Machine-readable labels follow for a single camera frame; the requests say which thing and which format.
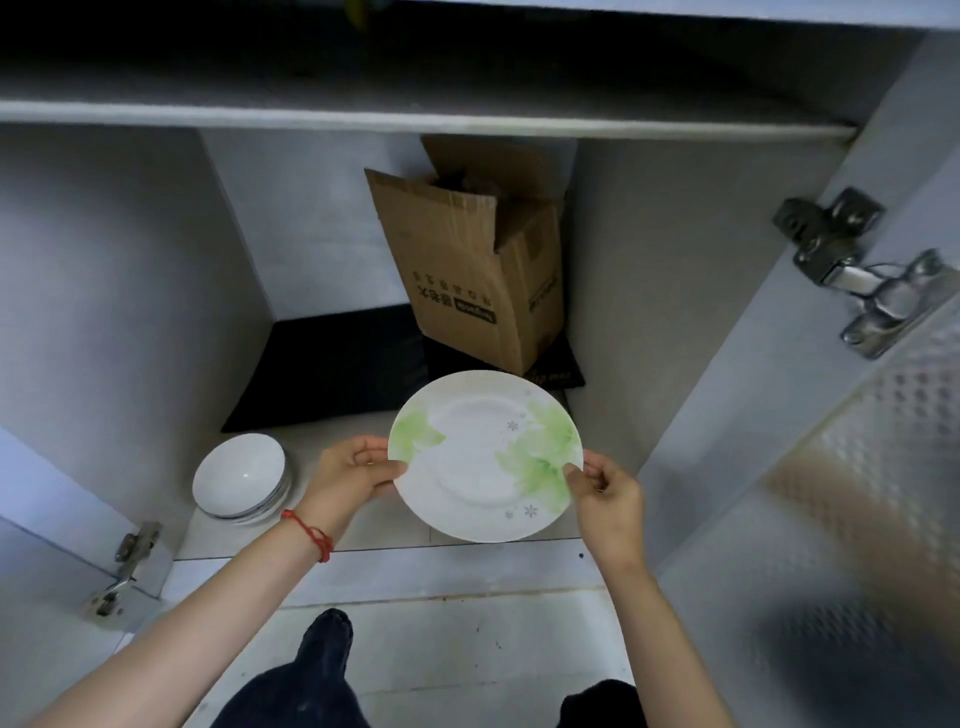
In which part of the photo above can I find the person's right hand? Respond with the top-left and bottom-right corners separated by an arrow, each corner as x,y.
562,448 -> 648,573

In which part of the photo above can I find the person's left hand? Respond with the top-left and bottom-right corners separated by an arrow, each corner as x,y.
294,435 -> 410,544

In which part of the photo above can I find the white plate with green flowers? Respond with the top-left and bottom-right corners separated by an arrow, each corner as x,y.
387,369 -> 585,543

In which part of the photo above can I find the person's left forearm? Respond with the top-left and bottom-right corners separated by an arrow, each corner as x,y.
26,516 -> 333,728

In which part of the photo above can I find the person's right forearm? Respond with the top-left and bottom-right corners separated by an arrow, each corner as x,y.
594,556 -> 740,728

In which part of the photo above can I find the black mat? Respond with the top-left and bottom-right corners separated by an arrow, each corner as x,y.
220,303 -> 430,435

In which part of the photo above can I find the brown cardboard box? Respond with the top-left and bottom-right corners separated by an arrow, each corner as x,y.
364,135 -> 568,378

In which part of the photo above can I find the person's left leg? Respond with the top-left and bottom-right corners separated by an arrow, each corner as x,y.
210,608 -> 354,728

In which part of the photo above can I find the person's leg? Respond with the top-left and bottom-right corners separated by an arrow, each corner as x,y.
560,678 -> 648,728
210,608 -> 354,728

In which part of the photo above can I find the person's right leg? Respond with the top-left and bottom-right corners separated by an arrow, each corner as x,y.
560,678 -> 648,728

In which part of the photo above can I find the small metal door hinge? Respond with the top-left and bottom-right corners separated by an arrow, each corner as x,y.
81,520 -> 165,621

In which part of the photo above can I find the grey textured cabinet door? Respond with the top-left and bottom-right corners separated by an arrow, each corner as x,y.
651,296 -> 960,728

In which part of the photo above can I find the plain grey cabinet door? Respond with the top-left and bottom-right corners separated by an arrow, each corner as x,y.
0,426 -> 175,728

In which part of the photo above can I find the large metal door hinge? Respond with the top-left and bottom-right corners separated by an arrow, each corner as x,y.
773,186 -> 960,362

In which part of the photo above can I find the grey cabinet shelf board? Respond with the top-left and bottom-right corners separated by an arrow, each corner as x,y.
0,45 -> 861,145

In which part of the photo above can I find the red string bracelet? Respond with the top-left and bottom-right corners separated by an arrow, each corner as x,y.
280,509 -> 335,564

